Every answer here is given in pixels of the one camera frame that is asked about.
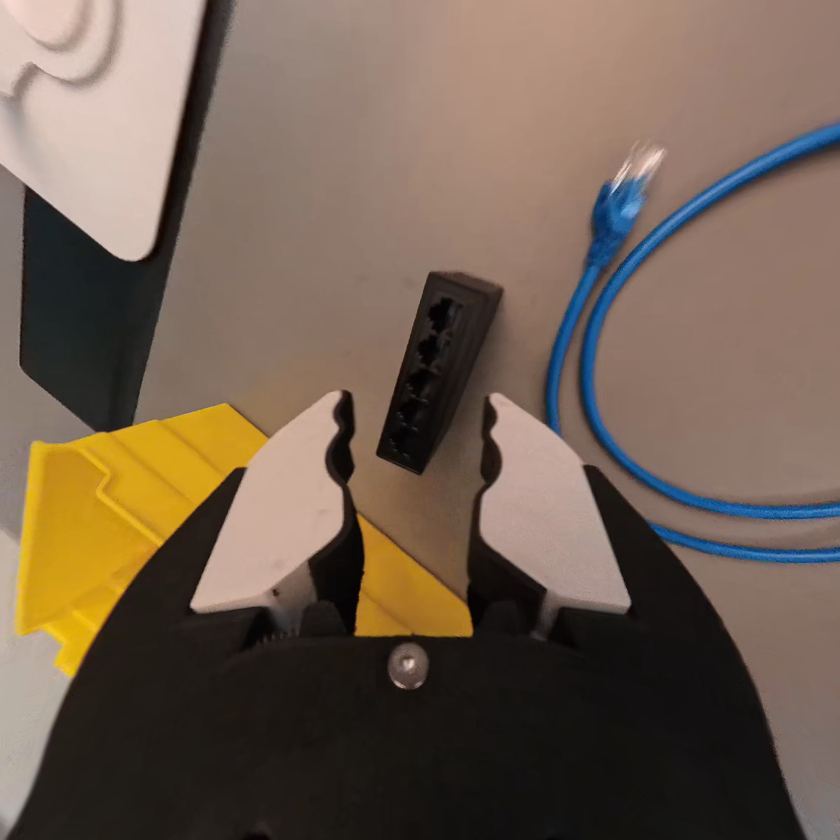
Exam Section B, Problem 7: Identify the yellow plastic bin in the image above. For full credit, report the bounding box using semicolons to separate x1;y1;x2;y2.
14;403;473;677

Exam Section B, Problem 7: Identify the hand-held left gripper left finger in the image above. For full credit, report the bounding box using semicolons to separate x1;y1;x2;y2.
189;390;366;619

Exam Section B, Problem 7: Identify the dark flat panel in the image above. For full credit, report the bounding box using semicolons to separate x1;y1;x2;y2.
20;0;237;434

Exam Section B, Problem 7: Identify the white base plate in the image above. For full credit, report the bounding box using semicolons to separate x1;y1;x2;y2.
0;0;210;262

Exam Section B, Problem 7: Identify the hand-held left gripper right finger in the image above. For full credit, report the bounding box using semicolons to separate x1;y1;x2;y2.
467;392;632;619

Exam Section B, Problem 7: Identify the blue ethernet cable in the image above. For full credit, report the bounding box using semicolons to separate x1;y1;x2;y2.
546;121;840;565

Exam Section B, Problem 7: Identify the black ethernet switch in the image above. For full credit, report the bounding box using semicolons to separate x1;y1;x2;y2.
376;271;505;475

